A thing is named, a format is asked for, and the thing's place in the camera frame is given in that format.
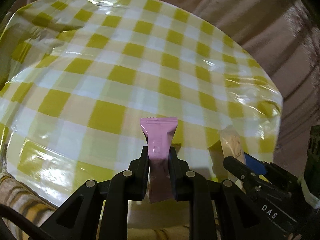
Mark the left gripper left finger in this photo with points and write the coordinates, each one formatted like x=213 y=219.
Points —
x=136 y=185

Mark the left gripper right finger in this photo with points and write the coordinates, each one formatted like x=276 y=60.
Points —
x=181 y=185

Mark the blue peanut snack bag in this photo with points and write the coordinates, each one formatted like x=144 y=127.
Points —
x=254 y=164

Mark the pink snack bar wrapper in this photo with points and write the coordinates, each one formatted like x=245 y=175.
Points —
x=159 y=133

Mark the beige small snack packet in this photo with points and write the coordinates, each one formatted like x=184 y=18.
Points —
x=231 y=144

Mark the yellow checked plastic tablecloth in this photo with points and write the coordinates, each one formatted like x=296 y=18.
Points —
x=78 y=75

